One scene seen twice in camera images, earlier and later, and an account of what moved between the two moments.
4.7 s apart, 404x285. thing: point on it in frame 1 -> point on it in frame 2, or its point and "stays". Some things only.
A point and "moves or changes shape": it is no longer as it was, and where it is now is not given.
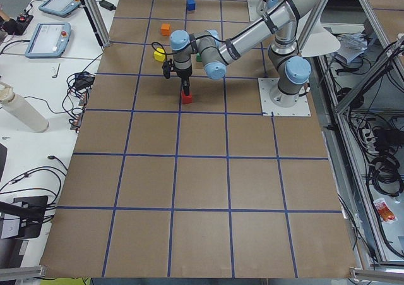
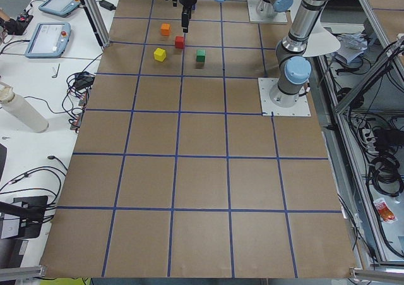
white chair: x=322 y=40 stays
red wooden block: x=186 y=99 moves or changes shape
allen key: x=57 y=71 stays
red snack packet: x=386 y=216 stays
